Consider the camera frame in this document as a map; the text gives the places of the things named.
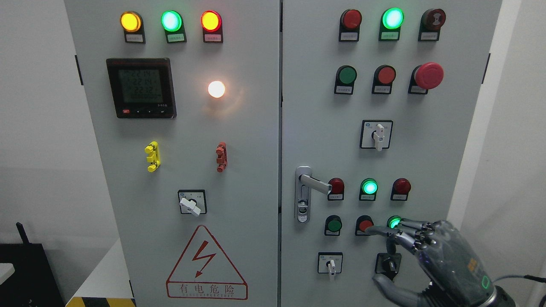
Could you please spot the red emergency stop button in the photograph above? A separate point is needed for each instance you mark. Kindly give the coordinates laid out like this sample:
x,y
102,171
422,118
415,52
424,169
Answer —
x,y
425,77

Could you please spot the grey left cabinet door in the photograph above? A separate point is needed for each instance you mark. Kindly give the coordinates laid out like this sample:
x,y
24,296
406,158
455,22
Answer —
x,y
242,201

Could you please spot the red lamp top right door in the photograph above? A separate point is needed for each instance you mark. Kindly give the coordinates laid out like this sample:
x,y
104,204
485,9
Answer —
x,y
349,28

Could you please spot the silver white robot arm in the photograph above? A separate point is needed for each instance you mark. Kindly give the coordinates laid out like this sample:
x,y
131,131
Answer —
x,y
499,298

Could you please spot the dark red buzzer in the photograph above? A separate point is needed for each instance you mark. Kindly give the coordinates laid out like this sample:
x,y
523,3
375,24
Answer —
x,y
431,22

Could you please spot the white rotary switch upper right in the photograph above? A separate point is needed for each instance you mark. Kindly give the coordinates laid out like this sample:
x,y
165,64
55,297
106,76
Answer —
x,y
376,134

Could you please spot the white platform with hazard stripes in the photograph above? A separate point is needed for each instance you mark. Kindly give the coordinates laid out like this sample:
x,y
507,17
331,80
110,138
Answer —
x,y
108,285

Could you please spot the black digital power meter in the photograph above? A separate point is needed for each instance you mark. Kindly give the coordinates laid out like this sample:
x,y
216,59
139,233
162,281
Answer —
x,y
142,88

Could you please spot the grey right cabinet door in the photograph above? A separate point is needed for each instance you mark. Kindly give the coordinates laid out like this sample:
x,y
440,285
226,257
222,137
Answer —
x,y
323,130

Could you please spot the black selector knob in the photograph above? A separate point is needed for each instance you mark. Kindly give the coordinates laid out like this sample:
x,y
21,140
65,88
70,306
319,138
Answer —
x,y
388,264

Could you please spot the yellow indicator lamp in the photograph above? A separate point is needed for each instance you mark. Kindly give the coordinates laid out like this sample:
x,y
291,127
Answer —
x,y
133,27

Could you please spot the red high voltage warning sticker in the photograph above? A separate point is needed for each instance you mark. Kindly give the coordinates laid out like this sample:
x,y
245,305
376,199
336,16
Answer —
x,y
205,271

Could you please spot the red push button lower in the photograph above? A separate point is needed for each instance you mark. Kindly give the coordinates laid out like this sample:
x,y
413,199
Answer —
x,y
362,224

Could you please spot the orange red indicator lamp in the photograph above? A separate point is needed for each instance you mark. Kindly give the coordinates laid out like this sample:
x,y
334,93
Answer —
x,y
211,23

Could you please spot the green indicator lamp left door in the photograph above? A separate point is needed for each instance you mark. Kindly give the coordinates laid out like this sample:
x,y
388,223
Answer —
x,y
173,25

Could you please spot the red push button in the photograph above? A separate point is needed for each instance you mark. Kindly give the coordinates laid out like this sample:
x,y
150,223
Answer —
x,y
362,224
383,79

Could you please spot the green lit button lower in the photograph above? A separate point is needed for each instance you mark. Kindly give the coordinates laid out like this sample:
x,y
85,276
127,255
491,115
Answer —
x,y
393,221

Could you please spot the grey cabinet door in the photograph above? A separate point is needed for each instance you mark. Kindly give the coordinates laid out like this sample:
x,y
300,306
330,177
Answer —
x,y
323,130
242,201

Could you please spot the green push button lower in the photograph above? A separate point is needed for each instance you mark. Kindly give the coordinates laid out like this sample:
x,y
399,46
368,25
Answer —
x,y
333,225

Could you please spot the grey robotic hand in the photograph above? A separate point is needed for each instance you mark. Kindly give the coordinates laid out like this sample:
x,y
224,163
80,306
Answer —
x,y
458,278

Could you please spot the green lamp middle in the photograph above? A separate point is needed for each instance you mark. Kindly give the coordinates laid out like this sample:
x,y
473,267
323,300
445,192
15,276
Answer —
x,y
368,190

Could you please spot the green lamp top right door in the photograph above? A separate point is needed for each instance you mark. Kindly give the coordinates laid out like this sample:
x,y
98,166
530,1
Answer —
x,y
390,24

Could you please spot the black box with antenna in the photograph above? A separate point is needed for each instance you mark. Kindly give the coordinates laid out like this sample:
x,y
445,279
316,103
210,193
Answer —
x,y
32,284

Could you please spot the green push button upper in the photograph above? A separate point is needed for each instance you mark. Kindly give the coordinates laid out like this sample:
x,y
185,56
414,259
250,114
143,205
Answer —
x,y
344,80

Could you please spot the red push button upper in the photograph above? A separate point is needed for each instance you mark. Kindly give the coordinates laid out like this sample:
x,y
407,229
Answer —
x,y
383,79

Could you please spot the white glowing lamp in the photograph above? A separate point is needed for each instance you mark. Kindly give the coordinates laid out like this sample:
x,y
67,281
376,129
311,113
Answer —
x,y
216,89

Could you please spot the red lamp middle right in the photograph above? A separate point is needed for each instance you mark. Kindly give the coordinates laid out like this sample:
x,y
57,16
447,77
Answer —
x,y
400,189

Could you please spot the white rotary switch left door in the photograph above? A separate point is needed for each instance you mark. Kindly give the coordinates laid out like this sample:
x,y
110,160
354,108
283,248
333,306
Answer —
x,y
192,202

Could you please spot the green push button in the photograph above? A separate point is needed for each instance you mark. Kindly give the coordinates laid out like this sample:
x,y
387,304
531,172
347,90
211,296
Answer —
x,y
344,80
333,225

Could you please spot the white rotary switch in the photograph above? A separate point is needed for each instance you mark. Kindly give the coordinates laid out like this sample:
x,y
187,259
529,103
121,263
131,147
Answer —
x,y
376,134
330,263

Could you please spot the red lamp middle left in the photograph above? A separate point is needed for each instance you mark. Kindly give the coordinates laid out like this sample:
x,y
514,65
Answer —
x,y
337,189

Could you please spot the silver swing door handle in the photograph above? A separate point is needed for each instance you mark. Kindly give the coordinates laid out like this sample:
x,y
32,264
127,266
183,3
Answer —
x,y
304,183

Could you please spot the white rotary switch lower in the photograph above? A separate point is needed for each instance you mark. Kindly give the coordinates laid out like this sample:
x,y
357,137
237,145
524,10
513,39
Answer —
x,y
330,263

